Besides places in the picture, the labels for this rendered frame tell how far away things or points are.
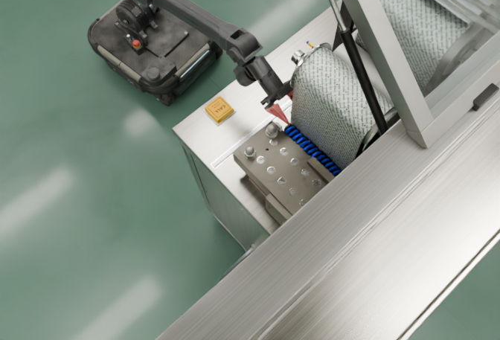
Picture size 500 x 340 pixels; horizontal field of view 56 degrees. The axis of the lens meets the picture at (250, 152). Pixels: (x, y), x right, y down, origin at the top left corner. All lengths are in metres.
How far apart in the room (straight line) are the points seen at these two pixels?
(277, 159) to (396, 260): 0.59
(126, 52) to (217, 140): 1.22
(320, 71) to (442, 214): 0.46
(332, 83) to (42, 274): 1.82
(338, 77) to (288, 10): 1.88
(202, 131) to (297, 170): 0.38
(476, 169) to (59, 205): 2.09
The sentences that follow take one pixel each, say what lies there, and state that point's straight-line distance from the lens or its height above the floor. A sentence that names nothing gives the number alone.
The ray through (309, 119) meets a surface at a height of 1.14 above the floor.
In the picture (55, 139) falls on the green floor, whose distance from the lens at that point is 2.80.
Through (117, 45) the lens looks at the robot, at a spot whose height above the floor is 0.24.
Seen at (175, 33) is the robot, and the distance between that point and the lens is 2.64.
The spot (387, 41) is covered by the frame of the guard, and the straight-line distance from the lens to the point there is 0.66.
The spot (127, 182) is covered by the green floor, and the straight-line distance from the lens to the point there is 2.55.
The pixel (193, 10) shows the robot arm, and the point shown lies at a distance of 1.43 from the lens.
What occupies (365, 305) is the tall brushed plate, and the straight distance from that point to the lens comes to 0.87.
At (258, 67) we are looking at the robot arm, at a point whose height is 1.19.
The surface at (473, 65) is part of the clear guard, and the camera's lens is 0.80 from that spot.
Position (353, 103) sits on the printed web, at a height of 1.31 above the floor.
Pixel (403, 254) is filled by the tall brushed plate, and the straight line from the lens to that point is 0.90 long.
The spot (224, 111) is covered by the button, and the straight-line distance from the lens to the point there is 1.57.
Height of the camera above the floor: 2.29
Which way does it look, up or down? 66 degrees down
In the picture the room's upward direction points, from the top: 5 degrees counter-clockwise
